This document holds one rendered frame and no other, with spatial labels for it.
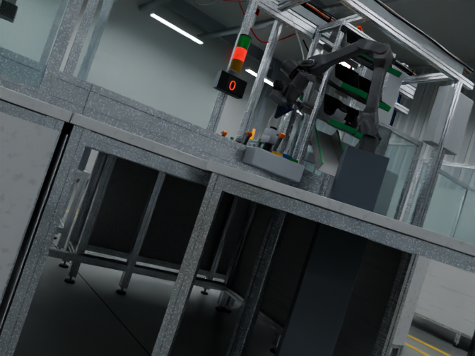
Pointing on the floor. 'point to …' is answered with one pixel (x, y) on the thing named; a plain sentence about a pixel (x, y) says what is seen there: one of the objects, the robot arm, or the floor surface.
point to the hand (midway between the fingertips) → (280, 111)
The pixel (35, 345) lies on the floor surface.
